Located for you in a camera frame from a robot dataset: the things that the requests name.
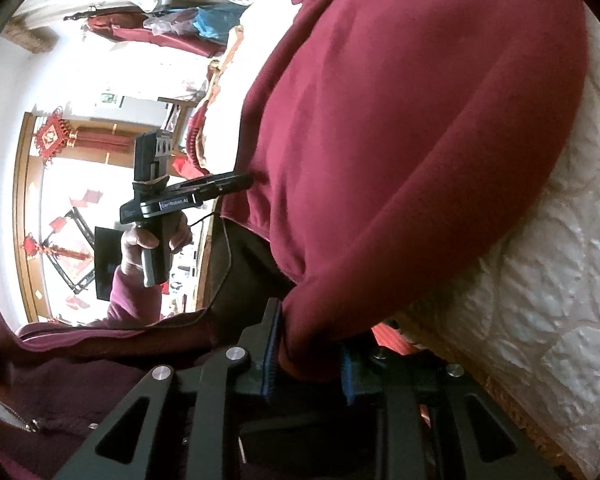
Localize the dark red sweater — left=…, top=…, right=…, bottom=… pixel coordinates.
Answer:
left=221, top=0, right=588, bottom=370

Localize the maroon sleeved left forearm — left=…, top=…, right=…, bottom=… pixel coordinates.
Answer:
left=17, top=266, right=164, bottom=340

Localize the person's left hand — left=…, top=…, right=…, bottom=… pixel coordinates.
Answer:
left=119, top=211, right=194, bottom=281

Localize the red chinese knot decoration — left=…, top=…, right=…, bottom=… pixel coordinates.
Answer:
left=33, top=108, right=76, bottom=162

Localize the pink embossed satin bedspread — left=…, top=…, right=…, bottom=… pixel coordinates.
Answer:
left=398, top=16, right=600, bottom=479

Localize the red cloth on furniture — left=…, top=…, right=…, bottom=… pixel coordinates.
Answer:
left=86, top=12, right=225, bottom=58

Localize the blue plastic bag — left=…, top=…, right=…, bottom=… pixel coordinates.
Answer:
left=192, top=2, right=246, bottom=44

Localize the wooden door frame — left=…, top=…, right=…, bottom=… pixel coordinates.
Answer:
left=11, top=112, right=217, bottom=323

